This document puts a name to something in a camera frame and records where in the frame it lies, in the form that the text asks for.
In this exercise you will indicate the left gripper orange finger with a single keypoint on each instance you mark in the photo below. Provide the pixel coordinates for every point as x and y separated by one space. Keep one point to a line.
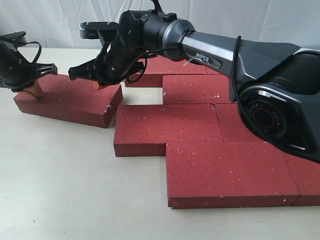
35 90

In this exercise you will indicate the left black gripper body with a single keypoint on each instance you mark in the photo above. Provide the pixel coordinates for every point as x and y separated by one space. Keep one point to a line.
16 72

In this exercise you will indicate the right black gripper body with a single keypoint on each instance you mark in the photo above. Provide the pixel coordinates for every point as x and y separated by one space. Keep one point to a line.
118 59

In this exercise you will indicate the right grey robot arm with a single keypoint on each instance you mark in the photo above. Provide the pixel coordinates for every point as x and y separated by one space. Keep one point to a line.
275 85

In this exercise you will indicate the front large red brick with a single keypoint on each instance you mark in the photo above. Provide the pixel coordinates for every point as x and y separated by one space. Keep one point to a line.
228 175

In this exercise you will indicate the blue-grey backdrop cloth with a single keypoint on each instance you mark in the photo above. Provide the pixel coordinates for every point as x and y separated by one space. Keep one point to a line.
55 23

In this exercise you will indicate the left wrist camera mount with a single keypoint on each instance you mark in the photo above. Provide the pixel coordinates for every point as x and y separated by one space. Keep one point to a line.
17 39

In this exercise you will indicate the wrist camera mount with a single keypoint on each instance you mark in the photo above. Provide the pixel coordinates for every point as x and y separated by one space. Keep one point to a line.
104 31
17 39

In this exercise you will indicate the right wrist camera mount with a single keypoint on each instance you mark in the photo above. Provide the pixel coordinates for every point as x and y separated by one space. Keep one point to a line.
104 31

